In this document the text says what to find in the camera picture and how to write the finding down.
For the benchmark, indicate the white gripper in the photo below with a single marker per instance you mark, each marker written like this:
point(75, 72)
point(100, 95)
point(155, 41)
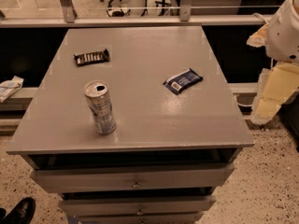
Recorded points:
point(284, 36)

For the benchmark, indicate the silver redbull can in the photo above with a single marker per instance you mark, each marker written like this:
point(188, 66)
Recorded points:
point(97, 96)

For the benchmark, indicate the dark rxbar chocolate bar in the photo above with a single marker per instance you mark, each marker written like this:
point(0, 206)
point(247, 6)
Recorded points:
point(83, 59)

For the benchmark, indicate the blue snack bar wrapper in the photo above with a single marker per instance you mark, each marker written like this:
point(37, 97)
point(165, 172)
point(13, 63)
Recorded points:
point(182, 81)

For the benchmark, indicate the top grey drawer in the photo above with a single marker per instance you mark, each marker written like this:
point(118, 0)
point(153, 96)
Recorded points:
point(133, 178)

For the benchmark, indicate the grey drawer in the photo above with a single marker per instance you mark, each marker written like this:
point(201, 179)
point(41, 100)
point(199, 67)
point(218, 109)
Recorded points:
point(133, 178)
point(137, 206)
point(178, 218)

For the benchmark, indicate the grey drawer cabinet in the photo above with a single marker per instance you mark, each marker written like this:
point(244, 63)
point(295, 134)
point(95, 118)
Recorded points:
point(154, 127)

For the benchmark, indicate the middle grey drawer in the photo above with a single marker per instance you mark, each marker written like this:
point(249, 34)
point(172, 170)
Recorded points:
point(137, 206)

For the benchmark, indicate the bottom grey drawer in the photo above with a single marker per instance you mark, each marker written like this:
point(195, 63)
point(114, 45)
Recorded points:
point(178, 218)

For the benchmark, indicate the folded white cloth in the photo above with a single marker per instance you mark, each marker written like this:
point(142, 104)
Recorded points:
point(9, 87)

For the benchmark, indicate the black leather shoe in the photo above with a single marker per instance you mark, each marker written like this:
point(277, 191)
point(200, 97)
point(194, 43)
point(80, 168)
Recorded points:
point(22, 213)

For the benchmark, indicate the grey metal railing frame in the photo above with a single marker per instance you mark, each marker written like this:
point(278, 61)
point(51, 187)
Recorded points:
point(85, 13)

